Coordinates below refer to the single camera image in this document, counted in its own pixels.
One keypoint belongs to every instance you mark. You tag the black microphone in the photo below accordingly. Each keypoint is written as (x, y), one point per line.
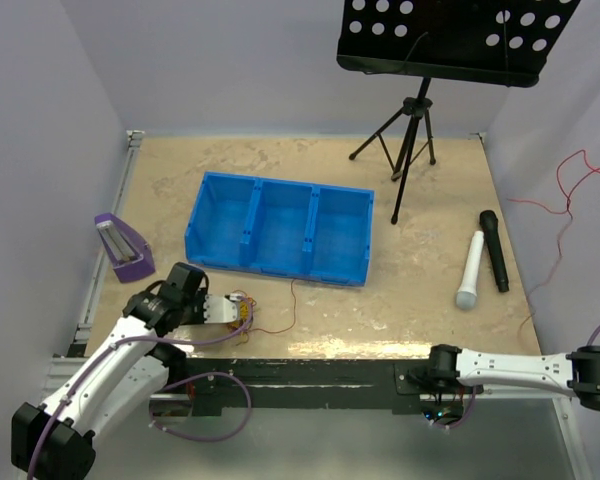
(488, 222)

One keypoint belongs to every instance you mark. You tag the white microphone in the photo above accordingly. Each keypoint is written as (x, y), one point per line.
(466, 295)

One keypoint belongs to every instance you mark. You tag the purple metronome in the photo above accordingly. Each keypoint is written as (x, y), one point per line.
(130, 254)

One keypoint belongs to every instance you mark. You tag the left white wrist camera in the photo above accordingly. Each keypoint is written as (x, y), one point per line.
(220, 310)

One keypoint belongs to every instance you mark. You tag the blue three-compartment plastic bin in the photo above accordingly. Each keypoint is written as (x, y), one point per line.
(288, 229)

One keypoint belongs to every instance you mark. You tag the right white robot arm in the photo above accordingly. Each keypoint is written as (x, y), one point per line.
(574, 375)

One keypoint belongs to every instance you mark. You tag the black music stand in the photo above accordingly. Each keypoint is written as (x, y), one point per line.
(502, 43)

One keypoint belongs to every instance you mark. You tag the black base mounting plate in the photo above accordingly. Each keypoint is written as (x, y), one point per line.
(397, 385)

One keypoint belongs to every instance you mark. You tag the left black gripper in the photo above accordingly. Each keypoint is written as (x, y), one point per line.
(200, 316)

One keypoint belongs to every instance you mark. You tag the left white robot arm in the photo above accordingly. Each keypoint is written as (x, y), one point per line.
(57, 438)

